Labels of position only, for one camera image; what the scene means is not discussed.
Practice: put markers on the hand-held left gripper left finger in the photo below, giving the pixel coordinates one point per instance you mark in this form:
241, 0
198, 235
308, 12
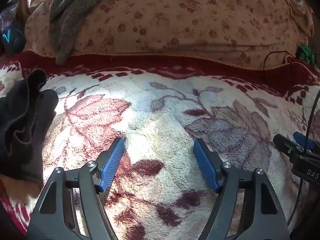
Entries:
112, 162

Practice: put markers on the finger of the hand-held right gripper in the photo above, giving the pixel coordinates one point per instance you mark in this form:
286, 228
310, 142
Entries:
285, 145
303, 140

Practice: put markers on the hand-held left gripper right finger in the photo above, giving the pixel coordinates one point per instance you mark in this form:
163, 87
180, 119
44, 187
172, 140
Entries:
206, 162

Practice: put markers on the black pants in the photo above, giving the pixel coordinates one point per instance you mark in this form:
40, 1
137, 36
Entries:
22, 130

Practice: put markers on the white and red floral blanket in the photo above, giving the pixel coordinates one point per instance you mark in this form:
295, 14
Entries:
160, 120

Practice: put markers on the green cloth bundle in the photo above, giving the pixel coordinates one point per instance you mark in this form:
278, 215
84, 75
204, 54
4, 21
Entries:
305, 53

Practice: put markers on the grey fuzzy towel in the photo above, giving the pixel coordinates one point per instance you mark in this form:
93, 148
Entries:
67, 25

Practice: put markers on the beige floral quilt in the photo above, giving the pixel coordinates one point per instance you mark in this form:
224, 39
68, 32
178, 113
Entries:
187, 17

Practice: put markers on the blue plastic bag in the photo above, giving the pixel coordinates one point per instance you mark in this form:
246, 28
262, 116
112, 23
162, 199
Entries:
11, 38

